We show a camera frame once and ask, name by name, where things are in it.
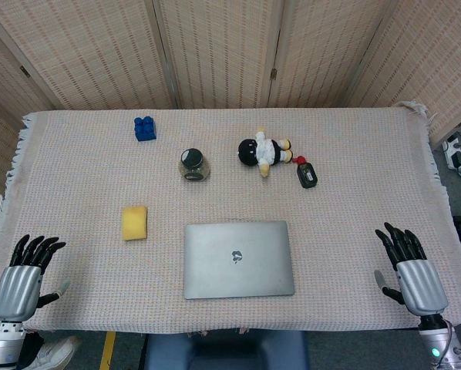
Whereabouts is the right black-silver robot hand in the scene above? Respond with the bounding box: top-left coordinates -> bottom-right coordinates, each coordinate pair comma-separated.
373,222 -> 449,318

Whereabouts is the left black-silver robot hand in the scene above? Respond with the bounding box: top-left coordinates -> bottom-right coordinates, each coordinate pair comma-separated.
0,234 -> 72,324

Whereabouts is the silver laptop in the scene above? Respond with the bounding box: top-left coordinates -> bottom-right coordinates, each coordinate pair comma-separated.
183,220 -> 296,301

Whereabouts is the white sneaker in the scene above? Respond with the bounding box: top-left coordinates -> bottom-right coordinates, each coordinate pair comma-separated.
32,335 -> 82,370

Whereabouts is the yellow floor tape strip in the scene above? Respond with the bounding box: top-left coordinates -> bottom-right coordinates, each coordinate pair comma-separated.
99,331 -> 117,370

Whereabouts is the beige woven tablecloth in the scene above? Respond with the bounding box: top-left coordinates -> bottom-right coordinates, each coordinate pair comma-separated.
0,100 -> 461,335

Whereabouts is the yellow sponge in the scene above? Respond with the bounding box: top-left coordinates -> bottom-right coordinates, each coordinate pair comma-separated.
121,205 -> 149,242

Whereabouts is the white power strip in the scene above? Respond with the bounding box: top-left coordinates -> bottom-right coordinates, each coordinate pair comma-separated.
441,133 -> 461,171

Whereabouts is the dark bottle red cap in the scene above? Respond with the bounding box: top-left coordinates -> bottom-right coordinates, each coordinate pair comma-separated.
293,155 -> 318,190

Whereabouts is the blue building block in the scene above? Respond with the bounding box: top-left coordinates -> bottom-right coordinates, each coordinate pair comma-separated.
133,115 -> 157,143

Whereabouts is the black-haired plush doll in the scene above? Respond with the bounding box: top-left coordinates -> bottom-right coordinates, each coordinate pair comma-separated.
237,127 -> 295,179

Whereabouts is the blue padded seat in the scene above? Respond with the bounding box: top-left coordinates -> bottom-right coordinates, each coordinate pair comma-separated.
143,330 -> 308,370

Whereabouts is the glass jar black lid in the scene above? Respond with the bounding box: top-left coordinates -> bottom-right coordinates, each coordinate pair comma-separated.
178,147 -> 211,182

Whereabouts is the woven folding screen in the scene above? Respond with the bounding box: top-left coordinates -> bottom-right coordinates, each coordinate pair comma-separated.
0,0 -> 461,215

